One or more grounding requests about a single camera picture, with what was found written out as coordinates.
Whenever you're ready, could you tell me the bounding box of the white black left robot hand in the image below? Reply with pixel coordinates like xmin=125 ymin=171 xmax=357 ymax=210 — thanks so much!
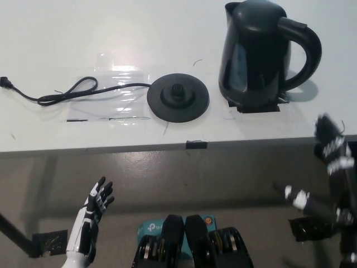
xmin=66 ymin=175 xmax=115 ymax=256

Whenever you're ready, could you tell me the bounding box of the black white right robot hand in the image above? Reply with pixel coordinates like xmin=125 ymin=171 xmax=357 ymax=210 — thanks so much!
xmin=272 ymin=113 xmax=357 ymax=252

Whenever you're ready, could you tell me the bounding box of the black electric kettle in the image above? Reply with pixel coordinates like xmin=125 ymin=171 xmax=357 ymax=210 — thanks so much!
xmin=218 ymin=1 xmax=322 ymax=110

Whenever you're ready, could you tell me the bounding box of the round black kettle base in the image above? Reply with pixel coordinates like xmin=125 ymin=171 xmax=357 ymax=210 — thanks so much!
xmin=147 ymin=73 xmax=210 ymax=123

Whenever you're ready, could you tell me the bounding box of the black table leg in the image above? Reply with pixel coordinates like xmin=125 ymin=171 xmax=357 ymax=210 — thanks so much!
xmin=0 ymin=212 xmax=37 ymax=257

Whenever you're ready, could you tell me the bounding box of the black tape square patch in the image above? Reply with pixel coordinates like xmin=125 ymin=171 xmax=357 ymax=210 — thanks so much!
xmin=227 ymin=97 xmax=281 ymax=114

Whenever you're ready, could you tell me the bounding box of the clear plastic film sheet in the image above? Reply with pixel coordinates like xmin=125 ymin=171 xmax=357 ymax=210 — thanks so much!
xmin=66 ymin=52 xmax=153 ymax=122

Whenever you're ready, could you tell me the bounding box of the small black tape piece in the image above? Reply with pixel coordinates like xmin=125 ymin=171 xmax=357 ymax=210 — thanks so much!
xmin=185 ymin=141 xmax=208 ymax=150

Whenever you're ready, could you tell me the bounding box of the black power cord with plug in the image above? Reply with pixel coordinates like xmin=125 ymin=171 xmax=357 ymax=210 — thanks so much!
xmin=0 ymin=76 xmax=153 ymax=106

